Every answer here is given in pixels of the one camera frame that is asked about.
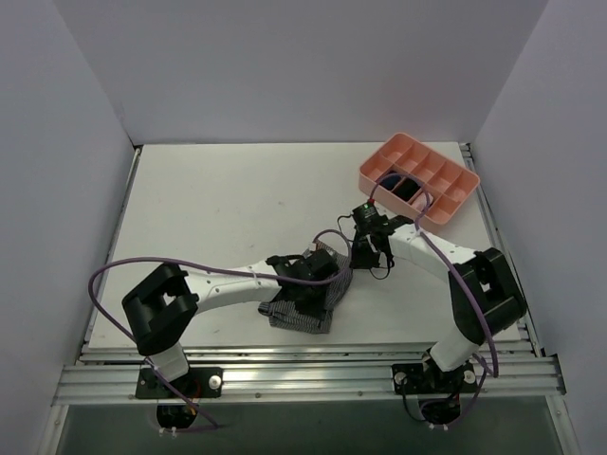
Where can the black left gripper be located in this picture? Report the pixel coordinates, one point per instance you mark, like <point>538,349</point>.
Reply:
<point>310,294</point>

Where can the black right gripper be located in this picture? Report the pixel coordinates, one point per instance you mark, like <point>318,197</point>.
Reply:
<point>363,257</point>

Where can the grey striped underwear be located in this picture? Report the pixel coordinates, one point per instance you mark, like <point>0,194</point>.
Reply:
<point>283,315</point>

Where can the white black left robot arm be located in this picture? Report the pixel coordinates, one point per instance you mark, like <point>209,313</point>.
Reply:
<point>160,308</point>

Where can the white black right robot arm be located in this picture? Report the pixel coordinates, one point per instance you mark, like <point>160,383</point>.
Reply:
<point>485,298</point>

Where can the pink rolled cloth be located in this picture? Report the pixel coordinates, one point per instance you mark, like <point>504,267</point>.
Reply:
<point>422,202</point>

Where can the black rolled cloth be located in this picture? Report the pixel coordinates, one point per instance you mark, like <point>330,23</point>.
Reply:
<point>407,190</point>

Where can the blue rolled cloth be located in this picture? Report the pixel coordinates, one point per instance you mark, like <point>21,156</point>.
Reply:
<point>390,180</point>

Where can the pink compartment tray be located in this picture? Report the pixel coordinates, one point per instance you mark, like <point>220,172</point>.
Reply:
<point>451,184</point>

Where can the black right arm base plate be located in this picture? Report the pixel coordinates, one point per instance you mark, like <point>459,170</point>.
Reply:
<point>421,379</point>

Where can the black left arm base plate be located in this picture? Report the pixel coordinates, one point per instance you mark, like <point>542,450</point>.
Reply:
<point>203,382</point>

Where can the aluminium frame rail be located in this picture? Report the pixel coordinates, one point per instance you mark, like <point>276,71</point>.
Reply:
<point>300,374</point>

